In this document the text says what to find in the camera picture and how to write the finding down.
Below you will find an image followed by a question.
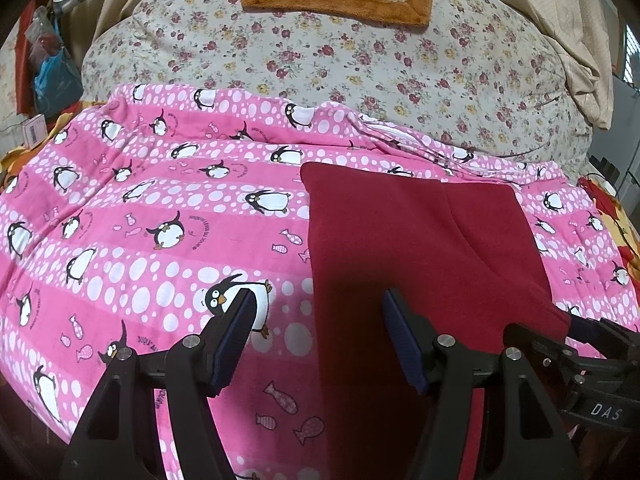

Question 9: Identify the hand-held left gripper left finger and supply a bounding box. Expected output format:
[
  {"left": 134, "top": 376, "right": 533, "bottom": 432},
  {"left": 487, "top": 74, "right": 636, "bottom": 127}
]
[{"left": 60, "top": 289, "right": 259, "bottom": 480}]

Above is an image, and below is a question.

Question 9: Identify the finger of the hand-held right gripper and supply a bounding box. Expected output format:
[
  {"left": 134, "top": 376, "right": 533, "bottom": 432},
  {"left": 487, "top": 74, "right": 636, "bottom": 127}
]
[
  {"left": 567, "top": 310, "right": 640, "bottom": 358},
  {"left": 502, "top": 322, "right": 601, "bottom": 378}
]

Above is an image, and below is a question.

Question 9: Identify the blue plastic bag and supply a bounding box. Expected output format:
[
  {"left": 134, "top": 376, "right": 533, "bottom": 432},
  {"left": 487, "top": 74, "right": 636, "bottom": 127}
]
[{"left": 34, "top": 47, "right": 83, "bottom": 116}]

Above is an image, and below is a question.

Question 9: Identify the beige embossed cloth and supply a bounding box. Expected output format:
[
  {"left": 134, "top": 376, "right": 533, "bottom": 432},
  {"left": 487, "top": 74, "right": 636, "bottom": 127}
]
[{"left": 520, "top": 0, "right": 631, "bottom": 128}]

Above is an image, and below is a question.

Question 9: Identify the pink penguin print blanket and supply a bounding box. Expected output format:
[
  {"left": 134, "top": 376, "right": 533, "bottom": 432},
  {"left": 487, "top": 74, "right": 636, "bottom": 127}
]
[{"left": 0, "top": 82, "right": 640, "bottom": 480}]

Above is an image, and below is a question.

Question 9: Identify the small white box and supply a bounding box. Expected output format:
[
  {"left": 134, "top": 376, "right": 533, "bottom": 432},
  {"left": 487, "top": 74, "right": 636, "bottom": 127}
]
[{"left": 22, "top": 115, "right": 48, "bottom": 148}]

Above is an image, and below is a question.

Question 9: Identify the white appliance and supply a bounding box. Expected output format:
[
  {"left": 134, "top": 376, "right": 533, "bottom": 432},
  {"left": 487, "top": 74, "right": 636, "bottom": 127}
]
[{"left": 590, "top": 75, "right": 640, "bottom": 196}]

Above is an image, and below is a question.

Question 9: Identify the dark red garment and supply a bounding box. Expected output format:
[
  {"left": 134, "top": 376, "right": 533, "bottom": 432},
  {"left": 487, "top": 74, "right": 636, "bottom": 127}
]
[{"left": 299, "top": 161, "right": 573, "bottom": 480}]

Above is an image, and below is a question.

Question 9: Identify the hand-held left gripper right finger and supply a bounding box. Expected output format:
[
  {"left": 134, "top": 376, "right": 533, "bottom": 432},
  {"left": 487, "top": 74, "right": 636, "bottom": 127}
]
[{"left": 381, "top": 289, "right": 583, "bottom": 480}]

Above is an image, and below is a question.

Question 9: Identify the floral print quilt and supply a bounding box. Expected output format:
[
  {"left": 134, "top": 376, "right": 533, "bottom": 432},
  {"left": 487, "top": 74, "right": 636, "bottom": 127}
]
[{"left": 80, "top": 0, "right": 596, "bottom": 171}]

